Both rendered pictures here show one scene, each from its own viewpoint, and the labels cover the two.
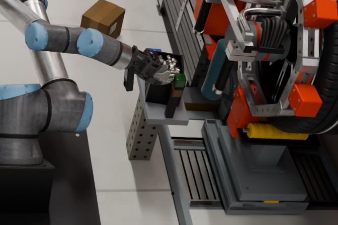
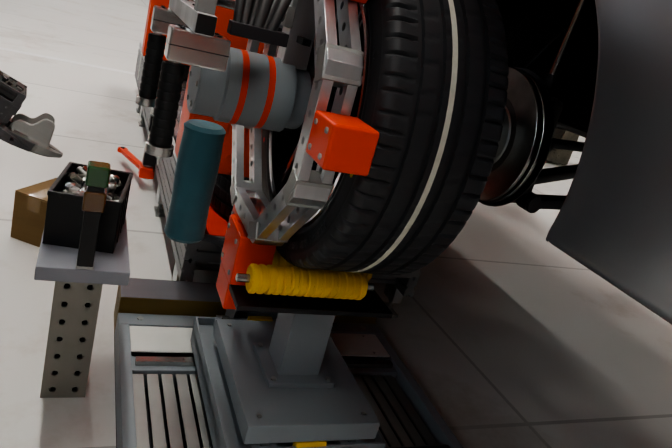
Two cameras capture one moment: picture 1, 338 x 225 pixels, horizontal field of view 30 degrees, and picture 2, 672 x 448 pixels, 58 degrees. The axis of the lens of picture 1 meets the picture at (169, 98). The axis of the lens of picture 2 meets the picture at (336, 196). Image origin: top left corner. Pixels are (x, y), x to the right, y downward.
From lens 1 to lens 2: 1.38 m
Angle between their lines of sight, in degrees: 23
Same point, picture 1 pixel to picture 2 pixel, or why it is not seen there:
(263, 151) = (290, 342)
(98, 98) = (16, 306)
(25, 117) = not seen: outside the picture
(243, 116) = (237, 255)
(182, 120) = (115, 273)
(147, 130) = (72, 328)
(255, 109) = (255, 224)
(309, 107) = (352, 145)
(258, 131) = (267, 276)
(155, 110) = (58, 256)
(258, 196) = (283, 431)
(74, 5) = not seen: hidden behind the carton
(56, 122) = not seen: outside the picture
